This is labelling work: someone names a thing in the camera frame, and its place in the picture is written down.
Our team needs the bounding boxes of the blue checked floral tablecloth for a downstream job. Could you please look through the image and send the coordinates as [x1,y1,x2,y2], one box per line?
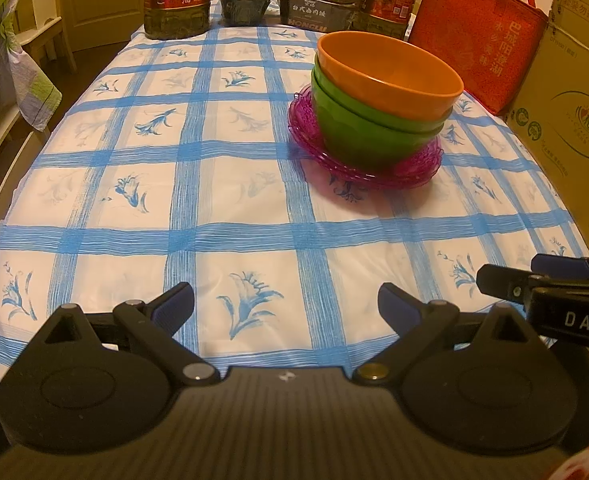
[0,7,589,381]

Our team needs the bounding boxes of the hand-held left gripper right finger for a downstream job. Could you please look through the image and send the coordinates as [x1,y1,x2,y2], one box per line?
[351,282,545,386]

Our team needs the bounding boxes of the large pink glass plate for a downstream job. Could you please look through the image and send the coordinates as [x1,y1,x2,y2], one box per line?
[288,82,443,191]

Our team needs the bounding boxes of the orange plastic bowl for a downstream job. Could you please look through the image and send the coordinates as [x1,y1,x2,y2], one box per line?
[317,31,464,122]

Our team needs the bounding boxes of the beige wooden door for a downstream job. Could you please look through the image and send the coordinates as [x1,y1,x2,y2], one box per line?
[54,0,148,53]

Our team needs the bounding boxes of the oil bottle with handle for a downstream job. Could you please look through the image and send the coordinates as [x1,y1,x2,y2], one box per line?
[361,0,422,41]

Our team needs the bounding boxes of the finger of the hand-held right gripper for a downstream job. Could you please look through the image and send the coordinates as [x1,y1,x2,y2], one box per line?
[477,262,545,306]
[531,254,589,286]

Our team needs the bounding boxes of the empty black plastic tray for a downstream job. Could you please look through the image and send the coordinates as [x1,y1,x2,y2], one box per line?
[218,0,272,26]

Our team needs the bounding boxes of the green checked hanging cloth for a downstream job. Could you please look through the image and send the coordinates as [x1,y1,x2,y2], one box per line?
[0,0,62,132]

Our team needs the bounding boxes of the brown cardboard box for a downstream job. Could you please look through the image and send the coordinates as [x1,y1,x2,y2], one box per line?
[504,0,589,256]

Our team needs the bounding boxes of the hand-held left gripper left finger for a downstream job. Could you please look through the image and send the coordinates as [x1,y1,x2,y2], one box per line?
[17,282,220,386]

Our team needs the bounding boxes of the black instant meal box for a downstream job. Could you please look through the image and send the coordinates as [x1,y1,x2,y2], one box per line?
[277,0,365,31]

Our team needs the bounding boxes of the green plastic bowl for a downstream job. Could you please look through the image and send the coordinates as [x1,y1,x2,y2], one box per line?
[310,72,446,171]
[311,57,450,136]

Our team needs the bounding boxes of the red tote bag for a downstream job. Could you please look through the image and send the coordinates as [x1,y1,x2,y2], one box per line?
[407,0,550,116]

